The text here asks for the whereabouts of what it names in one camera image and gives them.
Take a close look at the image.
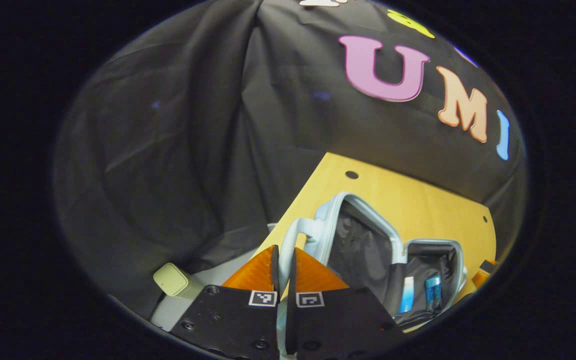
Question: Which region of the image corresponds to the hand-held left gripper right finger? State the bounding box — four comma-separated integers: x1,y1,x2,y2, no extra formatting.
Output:
285,248,405,360

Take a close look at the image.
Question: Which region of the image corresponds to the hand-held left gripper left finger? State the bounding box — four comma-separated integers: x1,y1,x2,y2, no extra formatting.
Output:
169,244,280,360

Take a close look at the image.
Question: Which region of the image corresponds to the light blue small suitcase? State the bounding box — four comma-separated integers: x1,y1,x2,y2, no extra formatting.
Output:
275,191,469,360

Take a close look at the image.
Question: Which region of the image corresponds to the pale green box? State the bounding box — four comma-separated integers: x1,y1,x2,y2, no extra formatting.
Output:
153,262,192,299

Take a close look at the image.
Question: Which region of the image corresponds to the black backdrop cloth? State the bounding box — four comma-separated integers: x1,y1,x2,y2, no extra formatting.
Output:
53,0,529,321

